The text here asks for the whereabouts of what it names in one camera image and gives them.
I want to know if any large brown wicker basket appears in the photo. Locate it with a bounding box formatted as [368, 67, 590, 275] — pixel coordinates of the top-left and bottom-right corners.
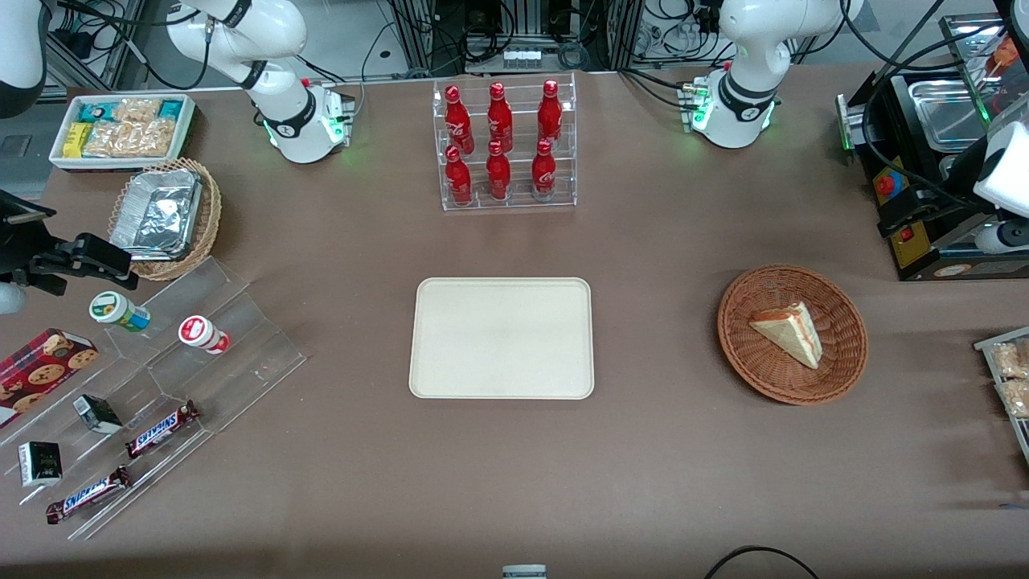
[717, 265, 870, 406]

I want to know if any brown snickers bar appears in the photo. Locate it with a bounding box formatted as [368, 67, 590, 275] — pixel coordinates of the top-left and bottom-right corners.
[125, 400, 201, 461]
[45, 466, 133, 526]

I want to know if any grey tray with snacks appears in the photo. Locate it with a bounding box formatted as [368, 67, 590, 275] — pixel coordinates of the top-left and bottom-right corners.
[973, 326, 1029, 467]

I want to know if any red cola bottle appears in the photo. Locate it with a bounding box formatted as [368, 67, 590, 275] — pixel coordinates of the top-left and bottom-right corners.
[538, 79, 564, 146]
[487, 82, 515, 153]
[445, 145, 474, 207]
[445, 85, 476, 155]
[486, 141, 513, 202]
[531, 138, 558, 201]

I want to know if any small black box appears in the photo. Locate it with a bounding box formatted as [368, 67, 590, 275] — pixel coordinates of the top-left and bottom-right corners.
[18, 441, 64, 489]
[72, 394, 124, 436]

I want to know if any clear acrylic stepped stand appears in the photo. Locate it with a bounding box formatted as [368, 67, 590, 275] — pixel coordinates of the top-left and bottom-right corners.
[0, 256, 309, 542]

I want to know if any black machine with red buttons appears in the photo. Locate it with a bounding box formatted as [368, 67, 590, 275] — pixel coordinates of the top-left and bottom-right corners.
[834, 12, 1029, 283]

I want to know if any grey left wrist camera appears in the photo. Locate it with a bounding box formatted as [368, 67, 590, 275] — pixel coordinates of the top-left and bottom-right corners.
[974, 220, 1029, 256]

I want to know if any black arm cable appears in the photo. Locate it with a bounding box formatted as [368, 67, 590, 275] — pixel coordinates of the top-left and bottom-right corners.
[839, 0, 999, 211]

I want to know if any small clear cracker bag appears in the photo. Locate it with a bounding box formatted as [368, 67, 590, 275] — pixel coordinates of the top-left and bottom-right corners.
[113, 97, 162, 125]

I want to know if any clear acrylic bottle rack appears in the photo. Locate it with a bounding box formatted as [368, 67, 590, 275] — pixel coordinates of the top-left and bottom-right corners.
[433, 72, 578, 212]

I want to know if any cream plastic tray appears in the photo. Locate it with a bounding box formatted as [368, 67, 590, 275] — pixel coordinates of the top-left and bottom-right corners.
[408, 277, 596, 400]

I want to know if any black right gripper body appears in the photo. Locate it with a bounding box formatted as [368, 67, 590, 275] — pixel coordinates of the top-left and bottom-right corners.
[0, 190, 78, 279]

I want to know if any white snack bin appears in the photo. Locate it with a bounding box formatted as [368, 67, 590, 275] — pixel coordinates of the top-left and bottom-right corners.
[48, 93, 198, 173]

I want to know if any aluminium foil container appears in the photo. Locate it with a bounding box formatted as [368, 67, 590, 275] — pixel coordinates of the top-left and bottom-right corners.
[109, 169, 204, 262]

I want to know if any red lid yogurt cup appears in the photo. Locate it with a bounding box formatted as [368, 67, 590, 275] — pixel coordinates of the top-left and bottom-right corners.
[178, 315, 232, 356]

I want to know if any green lid yogurt cup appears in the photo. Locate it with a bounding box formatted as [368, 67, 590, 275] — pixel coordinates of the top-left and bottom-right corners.
[88, 291, 152, 335]

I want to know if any red plaid cookie box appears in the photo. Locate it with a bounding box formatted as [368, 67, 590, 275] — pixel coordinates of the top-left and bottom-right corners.
[0, 327, 100, 430]

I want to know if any black table cable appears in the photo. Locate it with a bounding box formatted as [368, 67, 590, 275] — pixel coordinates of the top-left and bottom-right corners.
[704, 545, 822, 579]

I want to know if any small brown wicker basket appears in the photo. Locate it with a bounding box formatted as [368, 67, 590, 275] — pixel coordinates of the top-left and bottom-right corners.
[107, 158, 223, 282]

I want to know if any large clear cracker bag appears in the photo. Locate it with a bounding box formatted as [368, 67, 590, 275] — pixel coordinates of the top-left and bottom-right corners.
[83, 118, 177, 159]

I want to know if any triangular sandwich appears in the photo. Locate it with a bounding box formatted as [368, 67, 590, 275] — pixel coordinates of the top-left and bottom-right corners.
[748, 302, 824, 371]

